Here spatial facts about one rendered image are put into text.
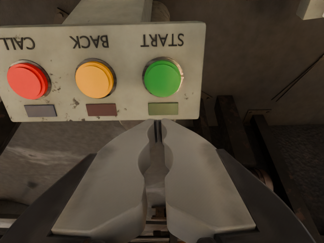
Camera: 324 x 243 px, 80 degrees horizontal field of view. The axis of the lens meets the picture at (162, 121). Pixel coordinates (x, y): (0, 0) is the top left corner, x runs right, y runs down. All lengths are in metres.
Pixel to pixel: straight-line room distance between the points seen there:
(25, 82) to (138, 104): 0.12
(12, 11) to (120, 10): 0.72
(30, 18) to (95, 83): 0.76
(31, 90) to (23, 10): 0.73
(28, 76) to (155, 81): 0.14
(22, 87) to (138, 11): 0.17
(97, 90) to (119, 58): 0.04
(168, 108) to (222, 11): 0.66
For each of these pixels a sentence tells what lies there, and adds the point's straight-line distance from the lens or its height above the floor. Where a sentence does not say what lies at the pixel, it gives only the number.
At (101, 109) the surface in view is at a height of 0.61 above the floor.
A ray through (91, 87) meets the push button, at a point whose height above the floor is 0.61.
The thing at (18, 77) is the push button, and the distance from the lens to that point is 0.26.
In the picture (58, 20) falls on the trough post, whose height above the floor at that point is 0.01.
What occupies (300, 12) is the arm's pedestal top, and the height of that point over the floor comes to 0.28.
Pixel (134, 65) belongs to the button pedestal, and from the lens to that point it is 0.22.
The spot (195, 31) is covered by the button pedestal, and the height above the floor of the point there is 0.58.
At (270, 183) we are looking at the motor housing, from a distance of 0.82.
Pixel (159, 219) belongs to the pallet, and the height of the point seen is 0.14.
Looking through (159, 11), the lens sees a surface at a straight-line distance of 0.72.
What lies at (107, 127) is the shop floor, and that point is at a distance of 1.27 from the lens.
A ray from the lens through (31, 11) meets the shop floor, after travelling 0.96.
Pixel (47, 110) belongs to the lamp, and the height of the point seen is 0.61.
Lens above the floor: 0.78
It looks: 42 degrees down
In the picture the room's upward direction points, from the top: 180 degrees counter-clockwise
